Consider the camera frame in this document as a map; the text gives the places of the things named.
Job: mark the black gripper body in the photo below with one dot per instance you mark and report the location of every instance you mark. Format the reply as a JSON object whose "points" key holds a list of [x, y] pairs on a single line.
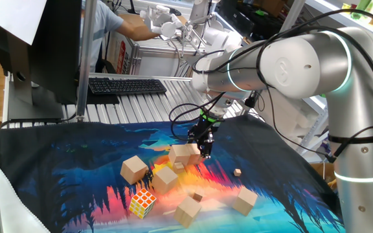
{"points": [[204, 129]]}

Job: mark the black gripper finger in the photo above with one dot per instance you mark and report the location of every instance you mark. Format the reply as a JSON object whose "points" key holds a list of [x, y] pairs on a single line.
{"points": [[207, 149], [191, 136]]}

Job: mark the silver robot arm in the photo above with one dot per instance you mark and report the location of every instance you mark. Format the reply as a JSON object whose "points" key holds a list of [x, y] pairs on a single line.
{"points": [[303, 64]]}

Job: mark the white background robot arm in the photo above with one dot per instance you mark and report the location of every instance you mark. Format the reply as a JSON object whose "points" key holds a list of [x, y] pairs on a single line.
{"points": [[220, 37]]}

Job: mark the person's forearm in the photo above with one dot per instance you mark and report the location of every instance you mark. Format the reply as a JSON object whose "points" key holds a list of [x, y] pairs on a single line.
{"points": [[134, 32]]}

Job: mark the small wooden cube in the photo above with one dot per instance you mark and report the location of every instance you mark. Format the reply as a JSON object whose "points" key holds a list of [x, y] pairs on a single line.
{"points": [[237, 172], [178, 167], [198, 196]]}

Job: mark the Rubik's cube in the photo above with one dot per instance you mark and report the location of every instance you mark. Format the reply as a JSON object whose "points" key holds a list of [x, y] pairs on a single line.
{"points": [[142, 203]]}

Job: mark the black keyboard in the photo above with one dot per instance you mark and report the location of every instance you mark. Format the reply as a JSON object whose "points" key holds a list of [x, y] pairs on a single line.
{"points": [[125, 85]]}

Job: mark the white foam packing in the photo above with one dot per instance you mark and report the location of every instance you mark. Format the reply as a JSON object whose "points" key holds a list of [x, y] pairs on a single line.
{"points": [[290, 123]]}

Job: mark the red white printed box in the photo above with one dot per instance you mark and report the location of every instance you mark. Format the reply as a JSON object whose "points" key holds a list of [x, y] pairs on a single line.
{"points": [[121, 58]]}

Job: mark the white robotic hand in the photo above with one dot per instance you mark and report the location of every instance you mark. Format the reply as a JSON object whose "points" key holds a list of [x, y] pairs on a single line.
{"points": [[162, 24]]}

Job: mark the forest sunset printed cloth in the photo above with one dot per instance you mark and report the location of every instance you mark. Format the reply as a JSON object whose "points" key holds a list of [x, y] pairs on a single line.
{"points": [[76, 155]]}

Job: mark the cardboard box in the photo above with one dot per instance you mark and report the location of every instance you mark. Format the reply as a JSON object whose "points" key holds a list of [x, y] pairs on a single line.
{"points": [[324, 171]]}

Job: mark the person in blue shirt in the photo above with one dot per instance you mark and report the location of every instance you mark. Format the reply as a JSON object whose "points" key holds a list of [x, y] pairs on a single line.
{"points": [[100, 22]]}

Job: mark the black computer monitor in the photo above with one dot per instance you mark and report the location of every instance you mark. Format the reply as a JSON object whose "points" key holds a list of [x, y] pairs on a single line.
{"points": [[53, 48]]}

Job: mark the white paper sheet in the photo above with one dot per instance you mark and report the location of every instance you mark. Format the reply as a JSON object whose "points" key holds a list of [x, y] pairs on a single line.
{"points": [[15, 16]]}

